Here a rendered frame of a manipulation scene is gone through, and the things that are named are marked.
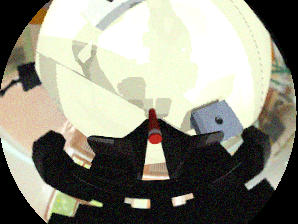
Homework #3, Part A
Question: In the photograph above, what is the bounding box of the red peg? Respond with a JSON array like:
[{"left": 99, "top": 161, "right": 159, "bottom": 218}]
[{"left": 149, "top": 108, "right": 162, "bottom": 144}]

